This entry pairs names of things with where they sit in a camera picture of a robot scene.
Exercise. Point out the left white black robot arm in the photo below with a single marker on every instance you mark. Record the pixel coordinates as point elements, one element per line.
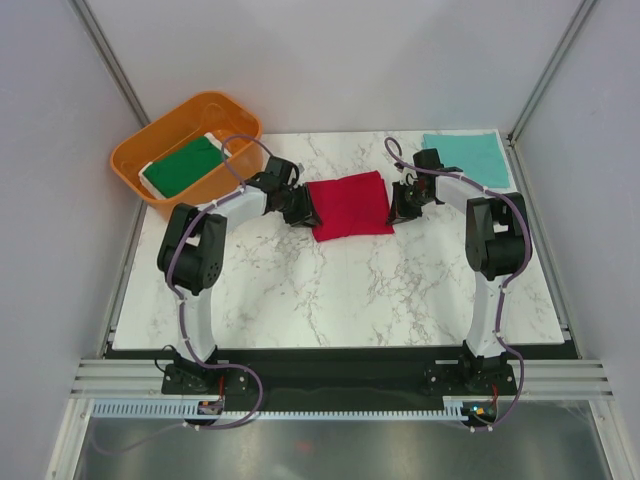
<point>192,250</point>

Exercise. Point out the orange plastic basket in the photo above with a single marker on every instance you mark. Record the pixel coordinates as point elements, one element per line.
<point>209,111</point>

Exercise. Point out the green folded t shirt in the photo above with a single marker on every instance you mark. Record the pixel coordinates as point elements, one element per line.
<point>176,172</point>

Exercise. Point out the right aluminium frame post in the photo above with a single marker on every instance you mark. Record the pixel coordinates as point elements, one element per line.
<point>559,54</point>

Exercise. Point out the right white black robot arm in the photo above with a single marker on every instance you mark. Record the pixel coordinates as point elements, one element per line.
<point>498,244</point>

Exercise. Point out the white slotted cable duct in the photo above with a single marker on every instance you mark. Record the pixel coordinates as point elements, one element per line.
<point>176,409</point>

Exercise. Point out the aluminium frame post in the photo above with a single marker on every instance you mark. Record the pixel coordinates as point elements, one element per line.
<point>559,54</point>
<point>102,45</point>

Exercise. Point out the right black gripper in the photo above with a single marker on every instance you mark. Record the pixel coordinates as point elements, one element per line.
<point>399,212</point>

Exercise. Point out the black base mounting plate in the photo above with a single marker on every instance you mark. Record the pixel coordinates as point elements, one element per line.
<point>342,378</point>

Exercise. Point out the red t shirt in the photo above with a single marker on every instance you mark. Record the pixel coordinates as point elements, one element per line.
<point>355,205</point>

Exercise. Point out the left aluminium frame post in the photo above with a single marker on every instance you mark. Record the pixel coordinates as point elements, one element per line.
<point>102,45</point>

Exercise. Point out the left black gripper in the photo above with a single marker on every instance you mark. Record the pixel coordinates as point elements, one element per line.
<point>304,217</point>

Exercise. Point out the teal folded t shirt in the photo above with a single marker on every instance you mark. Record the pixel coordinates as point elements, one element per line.
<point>479,156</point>

